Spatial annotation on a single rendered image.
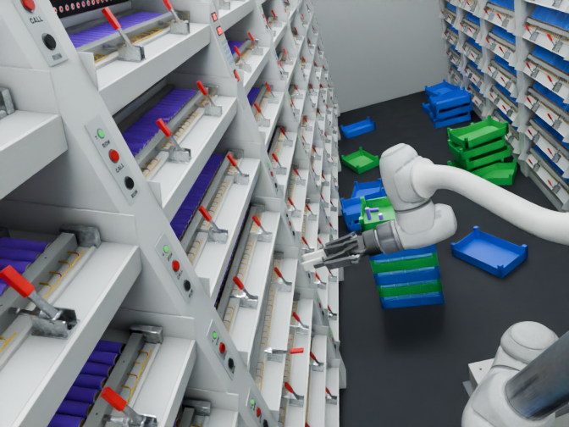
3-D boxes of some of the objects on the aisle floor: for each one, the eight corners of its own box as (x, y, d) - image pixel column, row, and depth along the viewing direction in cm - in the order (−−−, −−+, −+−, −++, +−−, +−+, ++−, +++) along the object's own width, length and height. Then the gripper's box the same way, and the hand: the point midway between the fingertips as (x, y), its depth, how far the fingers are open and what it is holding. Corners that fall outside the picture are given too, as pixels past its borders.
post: (350, 559, 131) (-25, -138, 45) (350, 598, 123) (-102, -157, 37) (290, 559, 136) (-153, -70, 50) (286, 596, 128) (-245, -73, 42)
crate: (439, 275, 221) (438, 263, 217) (444, 303, 204) (443, 291, 200) (382, 282, 230) (379, 271, 226) (383, 309, 213) (379, 297, 210)
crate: (527, 257, 212) (527, 245, 208) (501, 279, 206) (500, 266, 202) (477, 236, 237) (475, 225, 233) (451, 255, 231) (450, 243, 227)
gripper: (386, 268, 115) (306, 290, 122) (380, 234, 128) (309, 256, 135) (377, 247, 111) (295, 271, 119) (372, 215, 125) (300, 238, 132)
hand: (313, 260), depth 126 cm, fingers open, 3 cm apart
